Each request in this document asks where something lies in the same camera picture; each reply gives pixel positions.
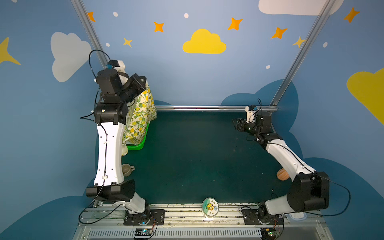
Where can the green circuit board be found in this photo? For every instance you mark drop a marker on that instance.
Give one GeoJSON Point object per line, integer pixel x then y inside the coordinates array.
{"type": "Point", "coordinates": [268, 234]}
{"type": "Point", "coordinates": [145, 233]}

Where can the small terracotta cup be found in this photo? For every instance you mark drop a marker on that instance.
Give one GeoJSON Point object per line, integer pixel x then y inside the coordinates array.
{"type": "Point", "coordinates": [283, 175]}

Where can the left aluminium frame post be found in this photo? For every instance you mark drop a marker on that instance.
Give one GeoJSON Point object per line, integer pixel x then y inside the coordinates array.
{"type": "Point", "coordinates": [87, 23]}

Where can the aluminium rail base frame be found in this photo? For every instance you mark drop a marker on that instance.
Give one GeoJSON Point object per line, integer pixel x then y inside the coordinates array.
{"type": "Point", "coordinates": [187, 222]}

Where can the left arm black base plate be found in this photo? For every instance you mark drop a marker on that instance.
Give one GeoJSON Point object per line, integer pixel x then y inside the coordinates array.
{"type": "Point", "coordinates": [154, 217]}

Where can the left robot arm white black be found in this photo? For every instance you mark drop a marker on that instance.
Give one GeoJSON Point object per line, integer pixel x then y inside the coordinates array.
{"type": "Point", "coordinates": [118, 92]}

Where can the round white green tape dispenser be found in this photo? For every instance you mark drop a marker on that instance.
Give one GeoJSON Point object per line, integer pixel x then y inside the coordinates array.
{"type": "Point", "coordinates": [210, 208]}

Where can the left green circuit board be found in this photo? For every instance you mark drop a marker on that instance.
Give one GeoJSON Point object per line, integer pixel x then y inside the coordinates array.
{"type": "Point", "coordinates": [145, 233]}

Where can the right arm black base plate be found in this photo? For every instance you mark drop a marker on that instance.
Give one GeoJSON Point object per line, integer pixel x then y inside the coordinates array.
{"type": "Point", "coordinates": [253, 217]}

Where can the right green circuit board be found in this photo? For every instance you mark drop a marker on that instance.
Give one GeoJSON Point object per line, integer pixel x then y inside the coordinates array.
{"type": "Point", "coordinates": [268, 234]}

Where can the green plastic basket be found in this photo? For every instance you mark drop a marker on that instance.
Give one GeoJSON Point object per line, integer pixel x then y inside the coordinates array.
{"type": "Point", "coordinates": [139, 139]}

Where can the right aluminium frame post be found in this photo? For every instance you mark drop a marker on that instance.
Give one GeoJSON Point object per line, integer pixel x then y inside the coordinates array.
{"type": "Point", "coordinates": [311, 38]}

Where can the aluminium frame post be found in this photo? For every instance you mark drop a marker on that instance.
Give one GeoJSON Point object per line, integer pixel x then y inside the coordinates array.
{"type": "Point", "coordinates": [87, 23]}
{"type": "Point", "coordinates": [311, 38]}

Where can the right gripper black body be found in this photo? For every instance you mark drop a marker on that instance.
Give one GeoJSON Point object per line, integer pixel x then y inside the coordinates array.
{"type": "Point", "coordinates": [243, 125]}

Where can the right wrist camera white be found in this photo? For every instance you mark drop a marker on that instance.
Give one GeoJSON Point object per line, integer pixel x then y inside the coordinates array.
{"type": "Point", "coordinates": [251, 113]}

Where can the rear aluminium frame bar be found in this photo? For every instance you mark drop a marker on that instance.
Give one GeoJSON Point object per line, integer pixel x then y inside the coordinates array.
{"type": "Point", "coordinates": [201, 108]}

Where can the white square clock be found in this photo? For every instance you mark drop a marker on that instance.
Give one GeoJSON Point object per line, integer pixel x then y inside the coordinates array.
{"type": "Point", "coordinates": [296, 216]}

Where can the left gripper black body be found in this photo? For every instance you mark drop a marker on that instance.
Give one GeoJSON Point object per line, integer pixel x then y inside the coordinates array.
{"type": "Point", "coordinates": [139, 83]}

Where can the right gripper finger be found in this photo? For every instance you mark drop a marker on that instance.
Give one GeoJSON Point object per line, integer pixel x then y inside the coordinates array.
{"type": "Point", "coordinates": [239, 121]}
{"type": "Point", "coordinates": [240, 127]}

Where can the grey ceramic mug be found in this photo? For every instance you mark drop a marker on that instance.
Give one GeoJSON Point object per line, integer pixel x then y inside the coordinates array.
{"type": "Point", "coordinates": [127, 169]}

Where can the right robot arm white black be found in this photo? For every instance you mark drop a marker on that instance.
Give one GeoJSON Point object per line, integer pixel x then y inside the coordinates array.
{"type": "Point", "coordinates": [310, 189]}

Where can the lemon print skirt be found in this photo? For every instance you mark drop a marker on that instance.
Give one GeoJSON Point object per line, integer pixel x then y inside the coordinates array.
{"type": "Point", "coordinates": [142, 112]}

